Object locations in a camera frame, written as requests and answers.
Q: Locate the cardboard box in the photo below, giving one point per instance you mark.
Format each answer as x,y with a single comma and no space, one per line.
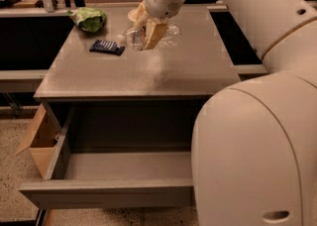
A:
40,140

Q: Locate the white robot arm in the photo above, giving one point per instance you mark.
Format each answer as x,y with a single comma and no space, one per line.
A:
254,153

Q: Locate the clear plastic water bottle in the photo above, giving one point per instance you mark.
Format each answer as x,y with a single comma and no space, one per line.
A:
134,38

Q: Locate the grey drawer cabinet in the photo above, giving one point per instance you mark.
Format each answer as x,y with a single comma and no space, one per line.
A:
154,91

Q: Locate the open grey top drawer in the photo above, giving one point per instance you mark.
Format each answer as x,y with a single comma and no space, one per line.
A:
120,154

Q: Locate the dark blue snack packet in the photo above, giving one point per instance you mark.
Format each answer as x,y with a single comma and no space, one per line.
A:
107,47

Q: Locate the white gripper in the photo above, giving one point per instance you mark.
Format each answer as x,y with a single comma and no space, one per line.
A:
162,2

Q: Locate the white paper bowl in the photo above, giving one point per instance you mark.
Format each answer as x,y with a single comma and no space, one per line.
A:
132,15

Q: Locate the green chip bag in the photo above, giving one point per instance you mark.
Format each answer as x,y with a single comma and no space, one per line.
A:
87,19

